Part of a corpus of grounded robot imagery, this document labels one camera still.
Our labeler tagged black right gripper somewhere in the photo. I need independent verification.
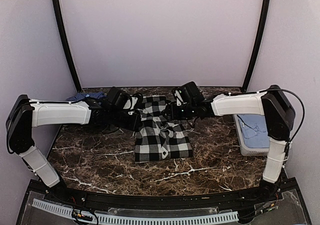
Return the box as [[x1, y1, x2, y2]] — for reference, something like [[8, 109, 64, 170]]
[[162, 102, 196, 121]]

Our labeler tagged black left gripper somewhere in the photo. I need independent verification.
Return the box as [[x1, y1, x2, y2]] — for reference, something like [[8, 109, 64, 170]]
[[108, 108, 143, 132]]

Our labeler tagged black white plaid shirt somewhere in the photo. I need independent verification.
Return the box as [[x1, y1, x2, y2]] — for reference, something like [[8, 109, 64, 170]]
[[134, 95, 194, 163]]

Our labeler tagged blue checked shirt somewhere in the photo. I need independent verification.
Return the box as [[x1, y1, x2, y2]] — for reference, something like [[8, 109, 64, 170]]
[[66, 91, 106, 102]]

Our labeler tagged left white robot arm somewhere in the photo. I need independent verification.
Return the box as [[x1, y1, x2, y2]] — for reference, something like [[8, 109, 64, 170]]
[[5, 94, 143, 203]]

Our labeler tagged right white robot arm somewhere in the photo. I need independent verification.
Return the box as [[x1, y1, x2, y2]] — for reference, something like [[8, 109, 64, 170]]
[[162, 82, 300, 202]]

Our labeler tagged light blue shirt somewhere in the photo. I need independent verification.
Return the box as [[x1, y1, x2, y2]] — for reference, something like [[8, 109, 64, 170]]
[[236, 114, 269, 149]]

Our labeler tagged white plastic laundry basket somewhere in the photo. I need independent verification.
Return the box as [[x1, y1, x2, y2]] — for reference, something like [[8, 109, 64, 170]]
[[233, 114, 270, 156]]

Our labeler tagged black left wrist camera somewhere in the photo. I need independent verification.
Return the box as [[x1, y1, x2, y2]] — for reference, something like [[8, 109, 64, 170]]
[[107, 87, 138, 110]]

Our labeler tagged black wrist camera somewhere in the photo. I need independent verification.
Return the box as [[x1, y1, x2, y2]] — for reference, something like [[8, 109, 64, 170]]
[[107, 87, 138, 110], [172, 81, 205, 106]]

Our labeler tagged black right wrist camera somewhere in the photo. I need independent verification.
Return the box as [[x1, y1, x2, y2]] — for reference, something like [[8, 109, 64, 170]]
[[172, 81, 205, 106]]

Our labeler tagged white slotted cable duct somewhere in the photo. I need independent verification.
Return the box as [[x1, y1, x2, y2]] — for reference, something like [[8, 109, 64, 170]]
[[31, 198, 239, 225]]

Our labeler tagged black left corner post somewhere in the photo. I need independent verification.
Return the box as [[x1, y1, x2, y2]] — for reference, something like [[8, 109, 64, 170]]
[[52, 0, 82, 92]]

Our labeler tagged black corner post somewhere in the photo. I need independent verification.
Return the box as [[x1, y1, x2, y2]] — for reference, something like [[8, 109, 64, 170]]
[[241, 0, 270, 92], [52, 0, 82, 92]]

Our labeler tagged black right corner post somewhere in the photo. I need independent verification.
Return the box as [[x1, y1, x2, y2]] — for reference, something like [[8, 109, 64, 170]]
[[241, 0, 270, 92]]

